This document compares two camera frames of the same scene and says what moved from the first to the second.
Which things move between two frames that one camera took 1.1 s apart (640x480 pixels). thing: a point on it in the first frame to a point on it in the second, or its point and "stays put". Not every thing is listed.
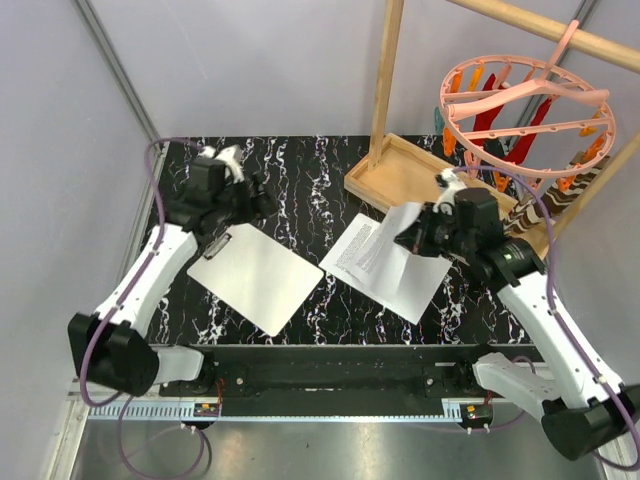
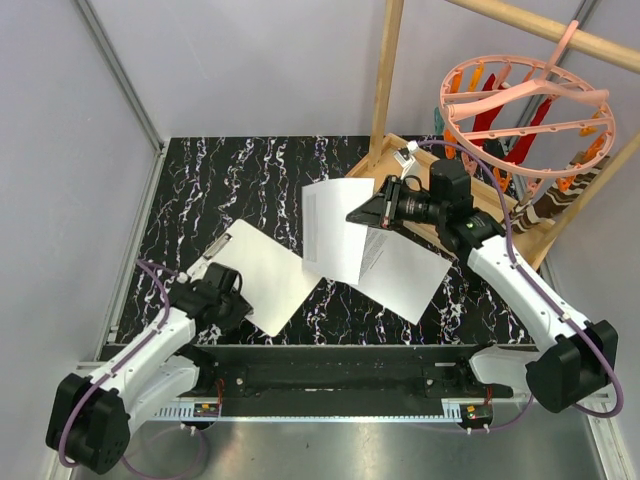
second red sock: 524,142 stays put
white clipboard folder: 261,281 stays put
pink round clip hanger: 526,117 stays put
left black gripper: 260,208 to 241,309
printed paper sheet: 411,296 stays put
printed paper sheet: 385,260 to 333,245
